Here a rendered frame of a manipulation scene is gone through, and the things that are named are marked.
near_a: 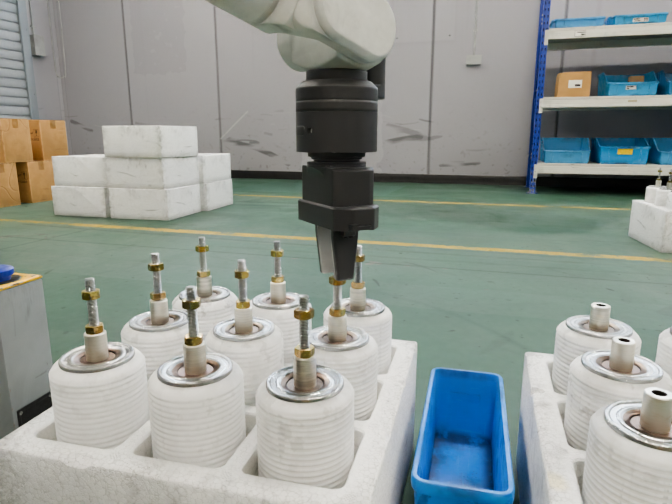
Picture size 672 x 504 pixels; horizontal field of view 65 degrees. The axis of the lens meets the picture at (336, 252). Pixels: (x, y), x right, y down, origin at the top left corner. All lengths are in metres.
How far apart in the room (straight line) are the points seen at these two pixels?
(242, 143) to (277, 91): 0.72
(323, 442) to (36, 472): 0.29
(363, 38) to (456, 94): 5.05
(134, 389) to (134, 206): 2.74
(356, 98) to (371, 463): 0.36
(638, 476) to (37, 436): 0.57
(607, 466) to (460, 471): 0.38
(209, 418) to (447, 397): 0.46
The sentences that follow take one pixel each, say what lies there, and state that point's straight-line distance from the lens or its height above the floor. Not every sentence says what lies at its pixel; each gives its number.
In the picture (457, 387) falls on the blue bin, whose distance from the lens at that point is 0.89.
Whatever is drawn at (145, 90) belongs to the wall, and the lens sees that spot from 6.90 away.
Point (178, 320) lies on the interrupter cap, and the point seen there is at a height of 0.25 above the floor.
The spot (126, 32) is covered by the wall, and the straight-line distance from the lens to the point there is 7.10.
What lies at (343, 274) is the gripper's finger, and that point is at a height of 0.34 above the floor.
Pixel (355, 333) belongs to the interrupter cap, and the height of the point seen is 0.25.
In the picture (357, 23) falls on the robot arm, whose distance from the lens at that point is 0.53.
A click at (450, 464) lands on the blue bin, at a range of 0.87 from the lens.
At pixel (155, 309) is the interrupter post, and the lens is 0.71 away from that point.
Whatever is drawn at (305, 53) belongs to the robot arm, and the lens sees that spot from 0.58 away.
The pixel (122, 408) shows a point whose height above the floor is 0.21.
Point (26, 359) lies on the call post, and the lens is 0.76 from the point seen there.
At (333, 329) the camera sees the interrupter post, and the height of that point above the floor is 0.27.
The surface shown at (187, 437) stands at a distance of 0.55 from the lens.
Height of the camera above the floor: 0.49
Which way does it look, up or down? 13 degrees down
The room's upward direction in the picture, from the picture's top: straight up
